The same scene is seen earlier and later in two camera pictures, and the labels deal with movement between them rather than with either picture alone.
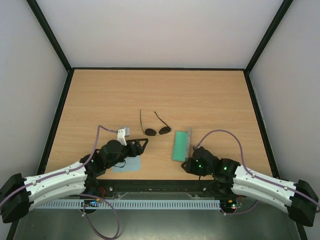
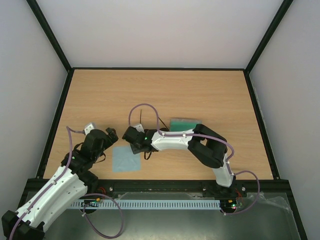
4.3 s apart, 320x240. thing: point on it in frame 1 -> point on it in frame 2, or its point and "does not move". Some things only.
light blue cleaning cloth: (132, 163) does not move
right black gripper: (189, 163) -> (128, 135)
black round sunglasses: (151, 132) does not move
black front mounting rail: (224, 186) does not move
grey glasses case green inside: (181, 146) -> (183, 124)
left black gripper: (139, 150) -> (113, 136)
